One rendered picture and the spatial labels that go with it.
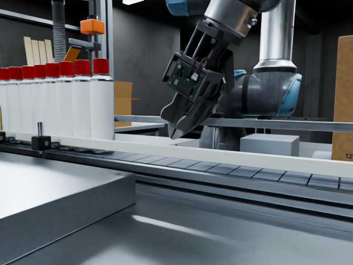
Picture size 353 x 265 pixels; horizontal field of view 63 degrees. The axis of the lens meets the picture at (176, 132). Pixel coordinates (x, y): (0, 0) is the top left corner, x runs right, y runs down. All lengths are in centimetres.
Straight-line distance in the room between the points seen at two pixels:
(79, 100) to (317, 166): 49
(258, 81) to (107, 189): 55
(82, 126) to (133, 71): 531
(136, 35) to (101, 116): 553
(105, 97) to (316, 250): 47
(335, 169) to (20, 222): 38
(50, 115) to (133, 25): 543
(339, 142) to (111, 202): 46
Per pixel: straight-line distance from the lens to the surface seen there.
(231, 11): 46
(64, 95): 71
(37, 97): 80
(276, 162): 44
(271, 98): 82
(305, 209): 44
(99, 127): 65
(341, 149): 67
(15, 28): 581
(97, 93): 64
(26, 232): 36
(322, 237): 41
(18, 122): 89
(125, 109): 251
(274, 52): 85
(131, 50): 597
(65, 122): 72
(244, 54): 796
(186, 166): 51
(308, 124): 50
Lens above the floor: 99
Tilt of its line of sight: 6 degrees down
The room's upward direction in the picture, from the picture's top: straight up
